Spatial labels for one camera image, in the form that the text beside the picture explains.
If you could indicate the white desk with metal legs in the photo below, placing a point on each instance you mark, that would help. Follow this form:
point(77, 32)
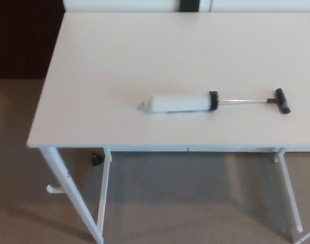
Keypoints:
point(144, 63)

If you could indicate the black rectangular panel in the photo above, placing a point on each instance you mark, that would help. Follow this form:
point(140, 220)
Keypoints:
point(190, 5)

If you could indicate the white cabinet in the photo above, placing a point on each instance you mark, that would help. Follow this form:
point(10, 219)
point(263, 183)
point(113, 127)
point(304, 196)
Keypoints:
point(119, 5)

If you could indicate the dark brown wall panel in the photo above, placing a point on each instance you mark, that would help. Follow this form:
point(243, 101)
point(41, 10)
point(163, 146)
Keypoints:
point(23, 38)

